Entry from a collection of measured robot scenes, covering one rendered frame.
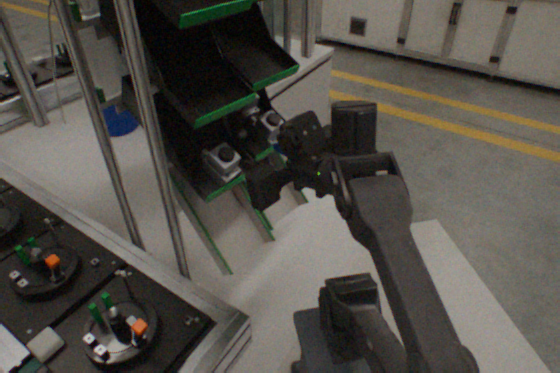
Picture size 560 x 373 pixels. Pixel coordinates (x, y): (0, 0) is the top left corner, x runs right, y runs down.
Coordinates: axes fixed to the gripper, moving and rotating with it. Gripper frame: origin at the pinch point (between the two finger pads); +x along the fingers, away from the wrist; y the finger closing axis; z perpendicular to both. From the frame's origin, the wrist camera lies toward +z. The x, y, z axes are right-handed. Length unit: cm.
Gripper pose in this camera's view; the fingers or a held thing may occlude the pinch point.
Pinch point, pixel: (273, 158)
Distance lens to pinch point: 61.9
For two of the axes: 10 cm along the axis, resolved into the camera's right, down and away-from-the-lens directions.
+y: -6.9, 4.2, -5.9
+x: -7.1, -2.0, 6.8
